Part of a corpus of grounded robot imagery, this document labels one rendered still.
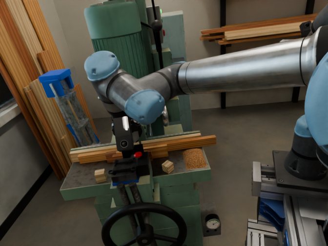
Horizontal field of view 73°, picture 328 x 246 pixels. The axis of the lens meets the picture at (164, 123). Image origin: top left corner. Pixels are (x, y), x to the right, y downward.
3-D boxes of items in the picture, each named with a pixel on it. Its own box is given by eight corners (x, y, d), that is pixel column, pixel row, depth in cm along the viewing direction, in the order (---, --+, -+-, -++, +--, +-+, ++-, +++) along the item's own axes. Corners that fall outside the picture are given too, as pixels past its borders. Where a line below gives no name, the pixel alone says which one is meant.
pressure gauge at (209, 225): (206, 233, 95) (205, 220, 91) (204, 225, 98) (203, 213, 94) (220, 231, 95) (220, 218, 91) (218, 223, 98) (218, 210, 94)
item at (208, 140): (80, 164, 101) (77, 156, 99) (81, 161, 103) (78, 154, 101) (216, 144, 100) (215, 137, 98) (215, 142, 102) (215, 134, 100)
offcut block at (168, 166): (168, 166, 91) (167, 159, 90) (174, 169, 89) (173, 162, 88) (162, 170, 89) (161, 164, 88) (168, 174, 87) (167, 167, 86)
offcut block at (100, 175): (96, 183, 88) (94, 175, 86) (97, 177, 91) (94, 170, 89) (106, 180, 88) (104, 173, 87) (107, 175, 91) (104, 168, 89)
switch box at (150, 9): (151, 45, 105) (145, 7, 98) (151, 41, 114) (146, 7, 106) (164, 43, 105) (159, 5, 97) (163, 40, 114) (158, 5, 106)
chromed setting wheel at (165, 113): (164, 132, 104) (160, 108, 99) (162, 119, 115) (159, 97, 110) (170, 131, 104) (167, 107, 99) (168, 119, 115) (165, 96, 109)
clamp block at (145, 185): (114, 207, 80) (108, 189, 76) (118, 180, 92) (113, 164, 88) (155, 201, 80) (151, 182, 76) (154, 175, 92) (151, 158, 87)
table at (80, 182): (54, 221, 82) (48, 210, 79) (78, 167, 108) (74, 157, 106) (218, 198, 81) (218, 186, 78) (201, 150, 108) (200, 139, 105)
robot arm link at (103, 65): (97, 80, 45) (73, 62, 48) (112, 111, 54) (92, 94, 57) (126, 58, 47) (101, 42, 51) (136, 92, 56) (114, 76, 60)
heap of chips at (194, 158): (186, 170, 88) (185, 164, 87) (182, 151, 99) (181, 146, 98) (207, 167, 88) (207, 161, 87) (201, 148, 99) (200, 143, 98)
